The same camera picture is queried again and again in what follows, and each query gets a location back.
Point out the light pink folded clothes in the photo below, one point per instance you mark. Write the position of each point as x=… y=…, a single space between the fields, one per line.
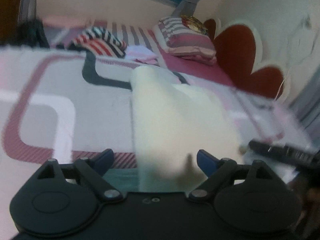
x=140 y=54

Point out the striped pink grey pillow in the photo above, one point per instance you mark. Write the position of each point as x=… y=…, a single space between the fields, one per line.
x=177 y=40

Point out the red white heart headboard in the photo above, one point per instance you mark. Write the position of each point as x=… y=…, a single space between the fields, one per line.
x=239 y=52

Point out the cream white small garment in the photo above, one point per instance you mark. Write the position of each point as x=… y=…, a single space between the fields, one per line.
x=171 y=123

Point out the black bag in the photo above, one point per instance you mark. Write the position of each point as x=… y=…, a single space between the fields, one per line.
x=31 y=33

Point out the red black striped garment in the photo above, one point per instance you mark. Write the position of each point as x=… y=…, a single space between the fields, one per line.
x=99 y=41

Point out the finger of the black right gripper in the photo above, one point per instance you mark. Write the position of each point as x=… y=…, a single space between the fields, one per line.
x=286 y=154

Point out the person's right hand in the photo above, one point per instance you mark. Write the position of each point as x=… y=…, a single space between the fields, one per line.
x=310 y=208

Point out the floral dark cushion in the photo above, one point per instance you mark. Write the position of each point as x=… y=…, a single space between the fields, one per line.
x=194 y=24

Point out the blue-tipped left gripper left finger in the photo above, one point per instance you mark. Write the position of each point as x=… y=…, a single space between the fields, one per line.
x=90 y=175

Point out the pink flat pillow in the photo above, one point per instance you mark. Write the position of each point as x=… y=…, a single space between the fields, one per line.
x=66 y=22

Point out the grey curtain left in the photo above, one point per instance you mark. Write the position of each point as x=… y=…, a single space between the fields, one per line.
x=27 y=11

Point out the striped magenta bed sheet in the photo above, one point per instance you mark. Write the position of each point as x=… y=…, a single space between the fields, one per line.
x=134 y=36

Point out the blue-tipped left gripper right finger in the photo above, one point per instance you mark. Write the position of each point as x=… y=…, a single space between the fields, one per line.
x=217 y=172

